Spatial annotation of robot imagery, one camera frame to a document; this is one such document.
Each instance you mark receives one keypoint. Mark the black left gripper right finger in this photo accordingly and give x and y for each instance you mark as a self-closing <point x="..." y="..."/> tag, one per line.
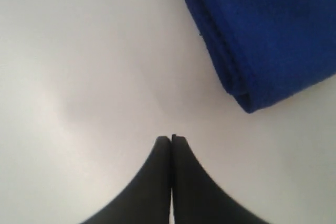
<point x="196" y="197"/>

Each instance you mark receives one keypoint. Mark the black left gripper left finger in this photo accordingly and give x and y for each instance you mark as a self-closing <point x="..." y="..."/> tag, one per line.
<point x="147" y="198"/>

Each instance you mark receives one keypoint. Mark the blue towel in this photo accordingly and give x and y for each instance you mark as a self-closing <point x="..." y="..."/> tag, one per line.
<point x="265" y="51"/>

